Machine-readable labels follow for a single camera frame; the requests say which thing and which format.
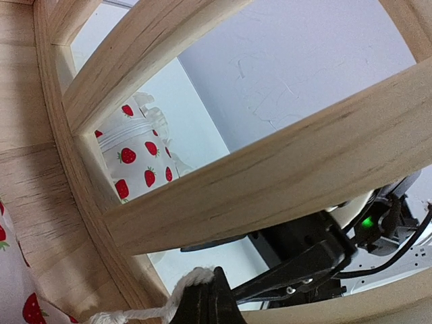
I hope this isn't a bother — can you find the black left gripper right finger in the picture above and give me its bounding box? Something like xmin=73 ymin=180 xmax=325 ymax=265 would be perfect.
xmin=232 ymin=241 xmax=348 ymax=302

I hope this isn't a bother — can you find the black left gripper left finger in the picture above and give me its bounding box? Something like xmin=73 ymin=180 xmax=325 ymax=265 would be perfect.
xmin=170 ymin=267 xmax=246 ymax=324

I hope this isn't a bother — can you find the white mattress tie string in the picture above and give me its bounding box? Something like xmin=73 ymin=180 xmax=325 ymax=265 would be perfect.
xmin=78 ymin=266 xmax=215 ymax=324

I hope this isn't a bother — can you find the wooden pet bed frame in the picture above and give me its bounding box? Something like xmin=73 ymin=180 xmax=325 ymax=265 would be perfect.
xmin=1 ymin=1 xmax=431 ymax=319

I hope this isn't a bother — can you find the strawberry print ruffled mattress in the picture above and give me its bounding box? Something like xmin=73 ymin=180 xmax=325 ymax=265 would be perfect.
xmin=1 ymin=204 xmax=78 ymax=324

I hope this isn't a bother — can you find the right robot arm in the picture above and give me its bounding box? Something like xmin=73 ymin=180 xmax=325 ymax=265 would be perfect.
xmin=232 ymin=171 xmax=431 ymax=308

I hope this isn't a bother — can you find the strawberry print small pillow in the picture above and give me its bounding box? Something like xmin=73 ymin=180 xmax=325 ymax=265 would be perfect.
xmin=94 ymin=92 xmax=193 ymax=203

